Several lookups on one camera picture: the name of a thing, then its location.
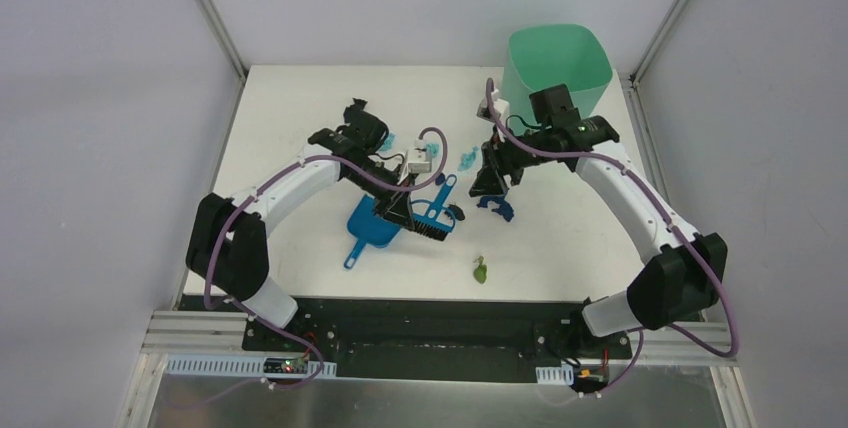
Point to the black paper scrap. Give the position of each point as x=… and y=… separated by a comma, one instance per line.
x=456, y=212

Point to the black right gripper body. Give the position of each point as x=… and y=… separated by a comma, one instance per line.
x=501, y=149

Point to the white cable duct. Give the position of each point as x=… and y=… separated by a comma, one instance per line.
x=296, y=367
x=561, y=375

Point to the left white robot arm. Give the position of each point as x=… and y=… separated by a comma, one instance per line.
x=228, y=246

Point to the green paper scrap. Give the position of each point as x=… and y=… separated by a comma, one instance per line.
x=480, y=270

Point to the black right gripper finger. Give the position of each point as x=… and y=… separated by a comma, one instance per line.
x=483, y=184
x=498, y=186

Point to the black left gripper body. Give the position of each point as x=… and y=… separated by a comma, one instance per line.
x=398, y=209

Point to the blue hand brush black bristles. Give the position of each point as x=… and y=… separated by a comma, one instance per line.
x=433, y=218

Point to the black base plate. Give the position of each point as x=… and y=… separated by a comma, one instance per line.
x=468, y=341

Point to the right white cable duct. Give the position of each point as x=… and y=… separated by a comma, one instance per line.
x=561, y=375

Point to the left white cable duct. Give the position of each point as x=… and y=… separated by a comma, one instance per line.
x=296, y=367

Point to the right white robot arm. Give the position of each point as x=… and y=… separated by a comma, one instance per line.
x=682, y=267

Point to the green plastic bin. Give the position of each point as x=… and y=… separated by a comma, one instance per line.
x=544, y=56

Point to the blue plastic dustpan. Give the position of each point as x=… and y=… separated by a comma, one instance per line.
x=368, y=229

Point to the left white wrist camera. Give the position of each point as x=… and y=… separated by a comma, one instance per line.
x=418, y=159

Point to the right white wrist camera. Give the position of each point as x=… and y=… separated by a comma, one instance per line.
x=499, y=106

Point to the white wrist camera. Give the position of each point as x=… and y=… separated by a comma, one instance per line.
x=499, y=106
x=418, y=159

